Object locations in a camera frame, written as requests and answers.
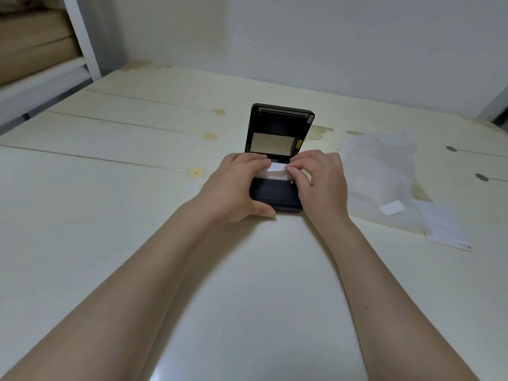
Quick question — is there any black portable printer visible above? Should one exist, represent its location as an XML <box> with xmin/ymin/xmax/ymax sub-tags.
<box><xmin>244</xmin><ymin>103</ymin><xmax>315</xmax><ymax>213</ymax></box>

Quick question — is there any person's left hand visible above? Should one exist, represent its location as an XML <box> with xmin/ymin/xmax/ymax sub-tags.
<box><xmin>194</xmin><ymin>152</ymin><xmax>277</xmax><ymax>225</ymax></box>

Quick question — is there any person's left forearm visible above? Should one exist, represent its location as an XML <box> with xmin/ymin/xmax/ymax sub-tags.
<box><xmin>0</xmin><ymin>198</ymin><xmax>223</xmax><ymax>381</ymax></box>

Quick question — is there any translucent plastic bag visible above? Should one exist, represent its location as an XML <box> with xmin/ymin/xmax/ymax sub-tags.
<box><xmin>337</xmin><ymin>130</ymin><xmax>431</xmax><ymax>234</ymax></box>

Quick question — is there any white paper sheet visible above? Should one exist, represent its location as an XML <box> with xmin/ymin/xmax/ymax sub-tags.
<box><xmin>412</xmin><ymin>198</ymin><xmax>473</xmax><ymax>251</ymax></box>

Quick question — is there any person's right forearm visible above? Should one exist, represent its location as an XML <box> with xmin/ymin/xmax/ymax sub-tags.
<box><xmin>313</xmin><ymin>216</ymin><xmax>481</xmax><ymax>381</ymax></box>

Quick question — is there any small white sticker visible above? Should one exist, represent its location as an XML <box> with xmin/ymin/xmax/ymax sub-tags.
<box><xmin>379</xmin><ymin>201</ymin><xmax>406</xmax><ymax>216</ymax></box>

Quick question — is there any person's right hand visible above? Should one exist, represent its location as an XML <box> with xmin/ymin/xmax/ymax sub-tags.
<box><xmin>286</xmin><ymin>149</ymin><xmax>350</xmax><ymax>231</ymax></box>

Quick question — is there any white metal post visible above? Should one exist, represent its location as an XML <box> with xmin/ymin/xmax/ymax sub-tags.
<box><xmin>474</xmin><ymin>85</ymin><xmax>508</xmax><ymax>128</ymax></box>

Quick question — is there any flat brown cardboard box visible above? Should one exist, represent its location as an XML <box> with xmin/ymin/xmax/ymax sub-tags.
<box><xmin>0</xmin><ymin>37</ymin><xmax>82</xmax><ymax>88</ymax></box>
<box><xmin>0</xmin><ymin>10</ymin><xmax>74</xmax><ymax>56</ymax></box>

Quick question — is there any white paper roll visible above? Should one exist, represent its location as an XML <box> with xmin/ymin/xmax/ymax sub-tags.
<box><xmin>256</xmin><ymin>161</ymin><xmax>296</xmax><ymax>183</ymax></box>

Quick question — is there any white metal shelf rack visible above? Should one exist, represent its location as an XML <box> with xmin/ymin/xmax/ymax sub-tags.
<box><xmin>0</xmin><ymin>0</ymin><xmax>103</xmax><ymax>135</ymax></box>

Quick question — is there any crumpled brown cardboard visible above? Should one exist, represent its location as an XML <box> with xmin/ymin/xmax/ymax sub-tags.
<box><xmin>0</xmin><ymin>0</ymin><xmax>66</xmax><ymax>14</ymax></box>

